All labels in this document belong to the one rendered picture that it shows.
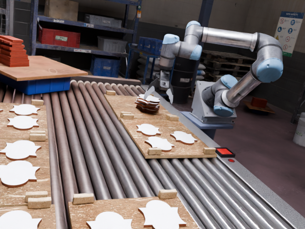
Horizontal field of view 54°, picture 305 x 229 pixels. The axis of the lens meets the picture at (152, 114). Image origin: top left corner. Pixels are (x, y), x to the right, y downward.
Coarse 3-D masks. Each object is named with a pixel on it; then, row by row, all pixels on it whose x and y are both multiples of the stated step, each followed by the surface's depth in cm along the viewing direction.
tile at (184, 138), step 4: (176, 132) 150; (180, 132) 151; (172, 136) 147; (176, 136) 145; (180, 136) 146; (184, 136) 147; (188, 136) 148; (176, 140) 142; (180, 140) 142; (184, 140) 142; (188, 140) 143; (192, 140) 144; (196, 140) 146; (188, 144) 141; (192, 144) 142
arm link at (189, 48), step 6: (186, 36) 151; (192, 36) 149; (180, 42) 147; (186, 42) 148; (192, 42) 148; (180, 48) 146; (186, 48) 146; (192, 48) 146; (198, 48) 146; (180, 54) 147; (186, 54) 147; (192, 54) 146; (198, 54) 146
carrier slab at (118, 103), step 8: (104, 96) 193; (112, 96) 193; (120, 96) 197; (128, 96) 200; (112, 104) 178; (120, 104) 181; (128, 104) 184; (136, 104) 187; (160, 104) 196; (120, 112) 167; (136, 112) 172; (144, 112) 175; (160, 112) 180; (168, 112) 183
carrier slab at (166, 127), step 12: (120, 120) 158; (132, 120) 158; (144, 120) 162; (156, 120) 165; (168, 120) 169; (132, 132) 143; (168, 132) 152; (144, 144) 133; (180, 144) 140; (204, 144) 145; (144, 156) 124; (156, 156) 125; (168, 156) 127; (180, 156) 130; (192, 156) 132; (204, 156) 134; (216, 156) 137
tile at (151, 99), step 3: (141, 96) 176; (150, 96) 179; (141, 99) 173; (147, 99) 172; (150, 99) 174; (153, 99) 175; (156, 99) 176; (159, 99) 179; (147, 102) 170; (153, 102) 171; (156, 102) 171; (159, 102) 174
